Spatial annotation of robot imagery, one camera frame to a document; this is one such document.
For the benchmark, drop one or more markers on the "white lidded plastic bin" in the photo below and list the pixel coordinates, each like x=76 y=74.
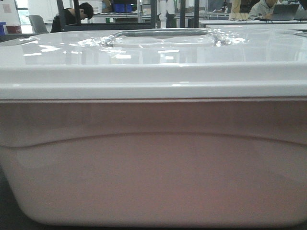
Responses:
x=155 y=128

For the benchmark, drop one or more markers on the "white humanoid robot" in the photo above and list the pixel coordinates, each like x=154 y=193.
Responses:
x=166 y=12

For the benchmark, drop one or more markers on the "blue crate in background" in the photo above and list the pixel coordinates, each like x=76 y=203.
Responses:
x=122 y=8

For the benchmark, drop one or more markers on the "person in black clothes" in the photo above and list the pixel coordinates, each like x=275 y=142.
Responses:
x=86 y=11

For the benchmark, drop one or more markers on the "white long table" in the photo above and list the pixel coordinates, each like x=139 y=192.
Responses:
x=291 y=25

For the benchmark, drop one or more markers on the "grey office chair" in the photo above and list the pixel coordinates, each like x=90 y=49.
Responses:
x=38 y=24

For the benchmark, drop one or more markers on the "person in grey hoodie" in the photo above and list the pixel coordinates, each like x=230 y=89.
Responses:
x=262 y=10

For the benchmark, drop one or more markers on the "grey laptop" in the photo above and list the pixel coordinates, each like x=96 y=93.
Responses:
x=284 y=12

